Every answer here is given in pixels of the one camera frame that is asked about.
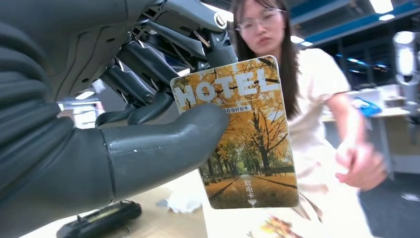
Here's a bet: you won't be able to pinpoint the hotel key card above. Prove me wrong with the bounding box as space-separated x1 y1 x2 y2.
246 215 304 238

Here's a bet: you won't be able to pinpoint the hotel key card autumn trees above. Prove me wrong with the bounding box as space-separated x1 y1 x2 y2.
170 55 300 210

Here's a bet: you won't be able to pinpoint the person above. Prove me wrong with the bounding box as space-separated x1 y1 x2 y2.
229 0 389 231

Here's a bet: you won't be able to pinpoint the pale office desk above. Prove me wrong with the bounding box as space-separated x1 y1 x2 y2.
323 85 420 175

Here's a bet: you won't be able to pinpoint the blue object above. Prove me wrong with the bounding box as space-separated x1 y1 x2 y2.
353 97 383 117

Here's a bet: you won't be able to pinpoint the white crumpled tissue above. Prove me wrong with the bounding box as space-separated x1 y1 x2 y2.
156 193 203 214

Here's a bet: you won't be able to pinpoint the black device with yellow label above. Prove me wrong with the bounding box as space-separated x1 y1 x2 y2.
56 200 142 238

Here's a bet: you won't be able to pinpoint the ceiling light panel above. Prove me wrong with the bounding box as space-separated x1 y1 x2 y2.
290 35 314 47
369 0 394 14

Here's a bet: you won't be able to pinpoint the clear eyeglasses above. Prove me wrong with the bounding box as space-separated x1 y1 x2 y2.
234 8 284 34

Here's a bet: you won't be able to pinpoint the silver metal post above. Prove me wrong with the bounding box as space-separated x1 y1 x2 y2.
392 31 420 145

